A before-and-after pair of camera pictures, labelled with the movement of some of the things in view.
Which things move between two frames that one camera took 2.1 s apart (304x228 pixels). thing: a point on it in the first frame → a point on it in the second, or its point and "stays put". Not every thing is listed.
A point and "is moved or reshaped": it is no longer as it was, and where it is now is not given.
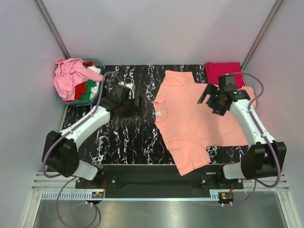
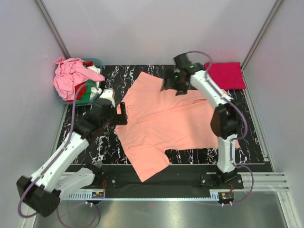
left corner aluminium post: x=52 y=27 stays put
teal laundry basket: x=99 y=63 stays put
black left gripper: x=132 y=113 → x=119 y=119
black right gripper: x=211 y=89 → x=168 y=75
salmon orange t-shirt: x=189 y=127 is moved or reshaped
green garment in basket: x=86 y=96 stays put
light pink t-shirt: x=69 y=72 stays put
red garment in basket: x=80 y=90 stays put
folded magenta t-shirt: x=213 y=70 stays put
